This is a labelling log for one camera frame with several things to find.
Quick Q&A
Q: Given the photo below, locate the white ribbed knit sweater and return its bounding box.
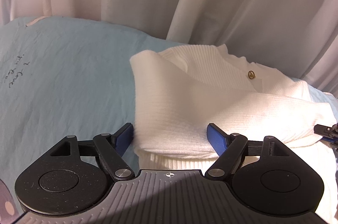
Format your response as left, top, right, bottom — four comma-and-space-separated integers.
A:
130, 45, 335, 170

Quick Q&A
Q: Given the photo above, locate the light blue printed bedsheet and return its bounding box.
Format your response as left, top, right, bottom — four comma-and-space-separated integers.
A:
0, 15, 338, 224

